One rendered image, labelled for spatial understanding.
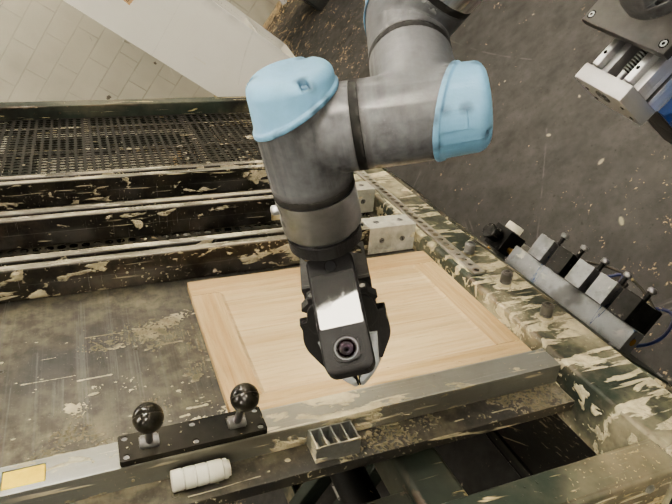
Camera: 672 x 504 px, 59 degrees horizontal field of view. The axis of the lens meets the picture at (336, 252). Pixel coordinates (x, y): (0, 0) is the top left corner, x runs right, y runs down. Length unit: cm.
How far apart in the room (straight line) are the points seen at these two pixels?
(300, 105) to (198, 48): 435
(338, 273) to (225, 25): 429
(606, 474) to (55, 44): 588
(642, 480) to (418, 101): 65
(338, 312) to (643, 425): 62
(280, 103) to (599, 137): 215
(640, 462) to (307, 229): 63
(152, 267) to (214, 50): 363
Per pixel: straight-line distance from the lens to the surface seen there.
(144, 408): 77
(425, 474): 97
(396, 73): 49
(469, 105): 47
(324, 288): 55
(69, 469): 89
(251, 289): 125
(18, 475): 90
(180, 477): 86
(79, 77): 635
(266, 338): 111
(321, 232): 52
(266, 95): 47
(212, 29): 478
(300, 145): 48
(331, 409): 93
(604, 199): 238
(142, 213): 150
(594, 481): 92
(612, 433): 108
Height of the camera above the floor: 184
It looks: 33 degrees down
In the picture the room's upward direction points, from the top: 62 degrees counter-clockwise
